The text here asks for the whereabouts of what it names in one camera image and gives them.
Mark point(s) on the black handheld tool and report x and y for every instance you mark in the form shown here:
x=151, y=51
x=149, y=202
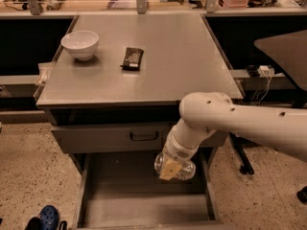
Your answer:
x=54, y=5

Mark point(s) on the grey drawer cabinet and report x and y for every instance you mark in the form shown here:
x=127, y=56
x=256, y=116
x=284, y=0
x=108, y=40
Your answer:
x=180, y=57

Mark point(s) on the closed top drawer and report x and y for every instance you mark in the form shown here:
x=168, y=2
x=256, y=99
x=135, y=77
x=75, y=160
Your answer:
x=109, y=137

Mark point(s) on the crushed 7up can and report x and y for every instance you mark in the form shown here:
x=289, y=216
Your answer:
x=169, y=168

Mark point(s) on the open middle drawer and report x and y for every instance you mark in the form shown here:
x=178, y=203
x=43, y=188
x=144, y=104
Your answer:
x=122, y=191

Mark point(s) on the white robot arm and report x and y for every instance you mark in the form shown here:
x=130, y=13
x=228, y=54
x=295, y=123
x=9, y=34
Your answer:
x=204, y=114

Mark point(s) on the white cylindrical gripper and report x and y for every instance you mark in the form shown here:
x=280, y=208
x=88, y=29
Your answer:
x=177, y=150

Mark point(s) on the dark snack bar wrapper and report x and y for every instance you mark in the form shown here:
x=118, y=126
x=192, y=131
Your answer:
x=132, y=59

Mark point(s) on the white ceramic bowl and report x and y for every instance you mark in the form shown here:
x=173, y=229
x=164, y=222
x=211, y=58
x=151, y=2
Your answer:
x=81, y=45

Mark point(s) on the black table stand leg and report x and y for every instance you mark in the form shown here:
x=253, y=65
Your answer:
x=239, y=143

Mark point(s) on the white power adapter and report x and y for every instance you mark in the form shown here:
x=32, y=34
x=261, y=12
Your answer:
x=265, y=71

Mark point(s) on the blue croc shoe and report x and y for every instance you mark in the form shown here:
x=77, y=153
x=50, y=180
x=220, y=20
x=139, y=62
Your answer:
x=48, y=218

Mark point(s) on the black drawer handle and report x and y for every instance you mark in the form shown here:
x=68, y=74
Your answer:
x=143, y=137

